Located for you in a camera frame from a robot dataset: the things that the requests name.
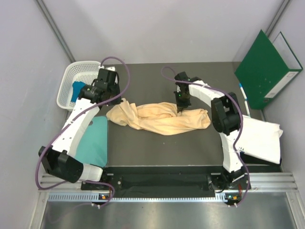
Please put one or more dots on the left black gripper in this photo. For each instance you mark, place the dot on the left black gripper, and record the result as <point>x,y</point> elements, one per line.
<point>116,101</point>

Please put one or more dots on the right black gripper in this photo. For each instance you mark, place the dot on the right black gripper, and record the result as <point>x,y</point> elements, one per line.
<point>181,105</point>

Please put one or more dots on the peach yellow t shirt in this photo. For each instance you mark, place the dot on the peach yellow t shirt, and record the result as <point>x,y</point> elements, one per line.
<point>160,118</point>

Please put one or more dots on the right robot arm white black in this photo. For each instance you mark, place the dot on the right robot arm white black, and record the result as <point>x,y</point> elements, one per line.
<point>225,113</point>

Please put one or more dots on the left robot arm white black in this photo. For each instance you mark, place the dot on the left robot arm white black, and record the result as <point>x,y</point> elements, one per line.
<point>59,159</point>

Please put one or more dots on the white plastic basket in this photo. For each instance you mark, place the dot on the white plastic basket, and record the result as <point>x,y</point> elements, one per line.
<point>82,71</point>

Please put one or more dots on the blue crumpled t shirt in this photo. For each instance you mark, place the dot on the blue crumpled t shirt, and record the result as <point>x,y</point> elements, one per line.
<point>77,86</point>

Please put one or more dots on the teal cutting board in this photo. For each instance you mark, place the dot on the teal cutting board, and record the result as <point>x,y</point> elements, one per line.
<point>93,146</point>

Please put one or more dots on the white blue marker pen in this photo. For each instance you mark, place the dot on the white blue marker pen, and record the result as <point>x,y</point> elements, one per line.
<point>245,100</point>

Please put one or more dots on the white folded t shirt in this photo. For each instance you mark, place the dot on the white folded t shirt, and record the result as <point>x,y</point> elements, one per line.
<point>260,139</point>

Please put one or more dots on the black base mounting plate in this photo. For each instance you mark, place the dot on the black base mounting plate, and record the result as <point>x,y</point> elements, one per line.
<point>170,181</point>

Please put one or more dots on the green ring binder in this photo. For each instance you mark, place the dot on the green ring binder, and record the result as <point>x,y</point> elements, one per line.
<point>267,68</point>

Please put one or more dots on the aluminium frame rail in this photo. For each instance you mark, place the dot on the aluminium frame rail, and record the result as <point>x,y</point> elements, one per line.
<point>99,194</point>

